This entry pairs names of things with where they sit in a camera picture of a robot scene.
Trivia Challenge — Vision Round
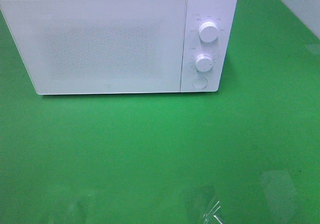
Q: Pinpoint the round door release button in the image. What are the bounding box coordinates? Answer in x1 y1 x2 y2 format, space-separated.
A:
192 77 208 89

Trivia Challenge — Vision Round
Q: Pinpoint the white microwave knob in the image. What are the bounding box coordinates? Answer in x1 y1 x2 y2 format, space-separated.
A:
195 54 213 72
198 21 219 43

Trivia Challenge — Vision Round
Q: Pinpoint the white microwave door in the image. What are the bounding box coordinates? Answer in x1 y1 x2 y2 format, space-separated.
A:
0 0 187 95

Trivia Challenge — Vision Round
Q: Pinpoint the white microwave oven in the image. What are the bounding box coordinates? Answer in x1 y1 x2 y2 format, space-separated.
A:
0 0 237 93

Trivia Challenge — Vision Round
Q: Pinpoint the clear tape piece left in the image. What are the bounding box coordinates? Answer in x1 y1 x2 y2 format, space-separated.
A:
183 183 225 224

